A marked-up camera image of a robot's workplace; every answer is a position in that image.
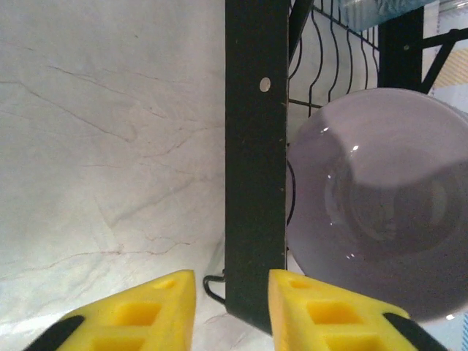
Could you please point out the blue translucent tumbler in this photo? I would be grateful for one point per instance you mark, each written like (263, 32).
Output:
(373, 12)

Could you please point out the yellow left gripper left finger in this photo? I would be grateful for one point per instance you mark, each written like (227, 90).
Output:
(146, 314)

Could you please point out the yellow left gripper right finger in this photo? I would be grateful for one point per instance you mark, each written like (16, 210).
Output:
(321, 318)

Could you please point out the purple ceramic bowl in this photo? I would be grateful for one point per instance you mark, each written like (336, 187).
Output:
(365, 183)

